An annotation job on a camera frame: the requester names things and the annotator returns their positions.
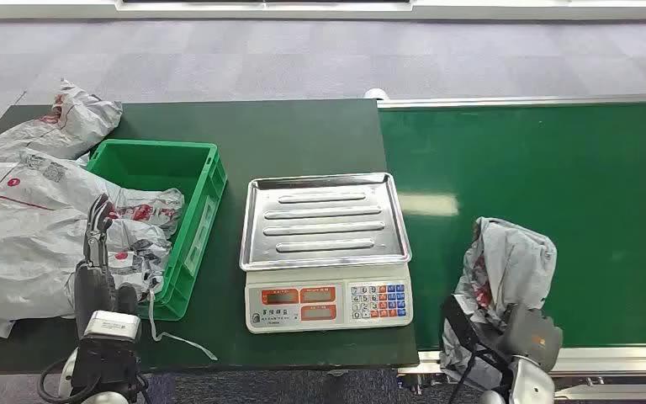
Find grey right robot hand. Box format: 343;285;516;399
441;294;564;374

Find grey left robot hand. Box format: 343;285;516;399
73;193;141;340

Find grey courier bag red stripe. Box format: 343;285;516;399
439;216;559;391

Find green conveyor belt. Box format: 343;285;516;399
379;102;646;351

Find grey courier bag black print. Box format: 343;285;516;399
103;219;173;305

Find large grey courier bag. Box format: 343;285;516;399
0;148;135;339

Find grey courier bag red print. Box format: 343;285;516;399
108;188;186;238

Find white plastic strip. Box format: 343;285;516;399
146;289;220;362

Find green plastic crate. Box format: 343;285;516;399
85;138;228;323

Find crumpled grey courier bag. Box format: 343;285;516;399
0;77;124;164

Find white electronic scale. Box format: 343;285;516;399
243;260;415;335

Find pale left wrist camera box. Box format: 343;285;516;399
83;310;142;343

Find silver conveyor frame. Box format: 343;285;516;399
376;93;646;404

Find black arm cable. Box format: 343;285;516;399
36;356;87;404

